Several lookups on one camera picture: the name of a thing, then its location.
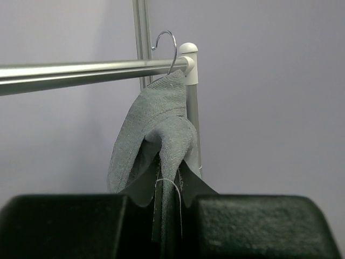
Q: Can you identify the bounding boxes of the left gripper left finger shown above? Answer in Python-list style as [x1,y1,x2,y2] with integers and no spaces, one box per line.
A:
[0,159,162,259]

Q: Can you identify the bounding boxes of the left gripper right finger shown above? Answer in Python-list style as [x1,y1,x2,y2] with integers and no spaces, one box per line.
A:
[177,160,343,259]

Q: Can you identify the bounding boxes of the grey shirt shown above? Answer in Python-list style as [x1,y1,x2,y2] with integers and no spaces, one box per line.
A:
[107,69,202,259]

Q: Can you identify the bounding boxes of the hanger with metal hook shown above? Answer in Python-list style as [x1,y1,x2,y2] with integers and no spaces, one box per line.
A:
[146,30,177,86]

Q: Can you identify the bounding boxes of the clothes rack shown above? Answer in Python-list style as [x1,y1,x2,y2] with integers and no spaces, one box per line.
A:
[0,42,203,179]

